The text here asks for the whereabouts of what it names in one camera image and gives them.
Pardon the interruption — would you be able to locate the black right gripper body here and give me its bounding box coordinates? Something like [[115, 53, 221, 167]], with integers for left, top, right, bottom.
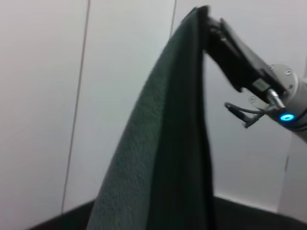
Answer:
[[215, 18, 288, 105]]

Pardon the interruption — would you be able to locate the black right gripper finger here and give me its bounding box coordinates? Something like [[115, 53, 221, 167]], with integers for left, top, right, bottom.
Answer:
[[202, 15, 226, 53]]

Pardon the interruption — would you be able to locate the yellow grey towel black trim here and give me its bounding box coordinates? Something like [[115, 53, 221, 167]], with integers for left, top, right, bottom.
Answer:
[[86, 6, 217, 230]]

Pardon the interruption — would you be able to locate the black tablecloth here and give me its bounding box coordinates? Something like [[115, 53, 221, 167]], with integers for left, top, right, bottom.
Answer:
[[28, 195, 307, 230]]

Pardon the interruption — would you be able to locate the grey gripper cable with connector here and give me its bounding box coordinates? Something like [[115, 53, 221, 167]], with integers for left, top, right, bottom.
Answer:
[[224, 90, 286, 129]]

